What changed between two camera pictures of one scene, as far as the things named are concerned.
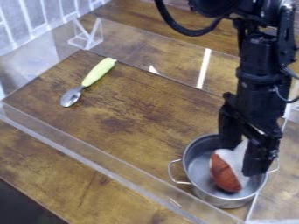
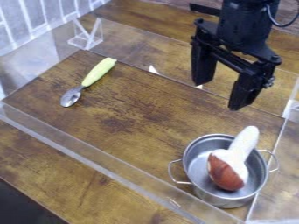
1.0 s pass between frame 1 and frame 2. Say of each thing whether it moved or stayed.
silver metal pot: stayed
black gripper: moved
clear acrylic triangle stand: stayed
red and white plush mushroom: stayed
